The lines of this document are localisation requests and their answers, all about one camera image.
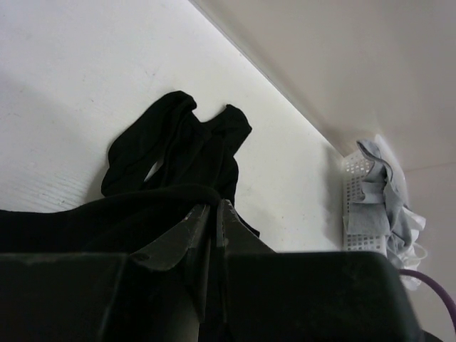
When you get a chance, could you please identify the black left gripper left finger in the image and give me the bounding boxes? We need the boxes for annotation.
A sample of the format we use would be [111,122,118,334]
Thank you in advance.
[132,205,211,341]

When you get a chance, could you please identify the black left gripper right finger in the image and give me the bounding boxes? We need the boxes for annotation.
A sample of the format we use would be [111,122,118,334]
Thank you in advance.
[217,200,276,341]

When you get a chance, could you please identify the black tank top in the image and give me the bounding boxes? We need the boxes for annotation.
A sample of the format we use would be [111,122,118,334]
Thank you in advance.
[1,91,252,254]

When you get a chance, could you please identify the grey tank top in basket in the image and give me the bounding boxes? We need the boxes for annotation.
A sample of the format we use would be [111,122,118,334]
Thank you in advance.
[356,139,413,268]

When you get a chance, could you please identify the white tank top in basket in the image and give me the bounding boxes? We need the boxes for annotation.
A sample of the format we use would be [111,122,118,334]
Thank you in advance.
[373,133,428,291]

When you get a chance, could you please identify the white plastic laundry basket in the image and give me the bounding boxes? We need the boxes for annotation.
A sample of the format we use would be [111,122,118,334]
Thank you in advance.
[341,151,386,256]

